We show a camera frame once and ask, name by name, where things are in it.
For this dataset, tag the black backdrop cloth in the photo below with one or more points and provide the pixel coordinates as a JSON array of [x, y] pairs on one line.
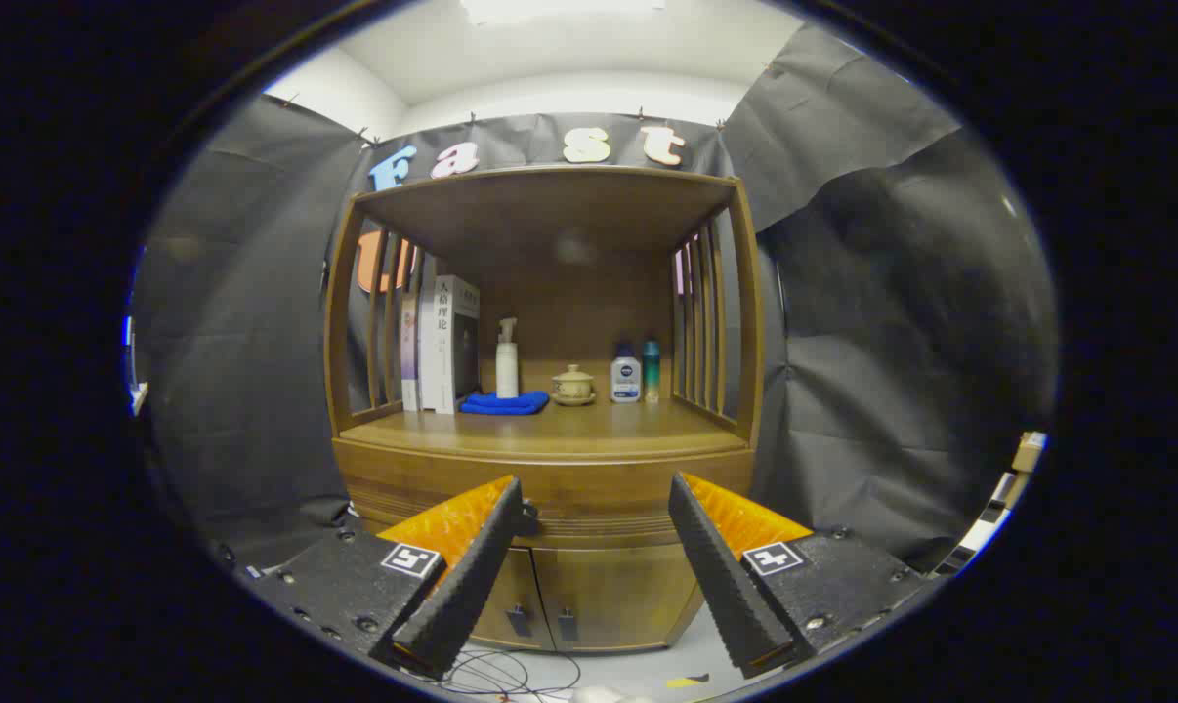
[[237, 342]]

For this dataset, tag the folded blue cloth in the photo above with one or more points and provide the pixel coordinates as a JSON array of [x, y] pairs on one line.
[[506, 402]]

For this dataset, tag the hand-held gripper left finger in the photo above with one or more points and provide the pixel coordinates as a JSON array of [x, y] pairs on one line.
[[467, 576]]

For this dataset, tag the wooden drawer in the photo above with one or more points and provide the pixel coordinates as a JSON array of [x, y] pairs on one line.
[[599, 488]]

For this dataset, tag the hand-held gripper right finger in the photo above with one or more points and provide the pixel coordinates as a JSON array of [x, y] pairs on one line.
[[721, 576]]

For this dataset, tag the white lotion bottle blue cap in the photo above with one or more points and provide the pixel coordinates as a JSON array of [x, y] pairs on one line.
[[625, 381]]

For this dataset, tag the beige lidded teacup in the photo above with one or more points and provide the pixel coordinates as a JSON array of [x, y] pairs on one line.
[[573, 386]]

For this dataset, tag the wide wooden cabinet door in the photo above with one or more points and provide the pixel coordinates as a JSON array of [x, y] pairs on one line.
[[628, 596]]

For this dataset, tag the narrow wooden cabinet door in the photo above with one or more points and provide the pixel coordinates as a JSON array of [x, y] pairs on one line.
[[516, 586]]

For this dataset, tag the white pump bottle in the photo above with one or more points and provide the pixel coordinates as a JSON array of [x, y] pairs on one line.
[[507, 371]]

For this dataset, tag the plain white book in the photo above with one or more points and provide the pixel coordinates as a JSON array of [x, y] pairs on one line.
[[427, 342]]

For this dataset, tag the wooden cabinet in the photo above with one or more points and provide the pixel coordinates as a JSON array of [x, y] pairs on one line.
[[569, 225]]

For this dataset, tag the thick white black book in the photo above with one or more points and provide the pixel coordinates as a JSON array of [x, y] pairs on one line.
[[457, 342]]

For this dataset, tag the yellow floor tape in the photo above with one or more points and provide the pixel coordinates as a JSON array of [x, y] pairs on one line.
[[687, 681]]

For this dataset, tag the wooden countertop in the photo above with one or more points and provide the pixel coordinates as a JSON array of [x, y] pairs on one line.
[[599, 425]]

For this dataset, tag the cardboard box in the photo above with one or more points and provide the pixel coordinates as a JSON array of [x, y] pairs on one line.
[[1029, 454]]

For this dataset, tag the ceiling light panel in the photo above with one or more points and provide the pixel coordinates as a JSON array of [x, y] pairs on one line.
[[560, 8]]

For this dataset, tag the thin purple white book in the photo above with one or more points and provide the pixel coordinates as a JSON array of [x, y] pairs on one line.
[[409, 361]]

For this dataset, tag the teal bottle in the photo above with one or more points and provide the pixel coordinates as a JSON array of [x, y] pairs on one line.
[[652, 376]]

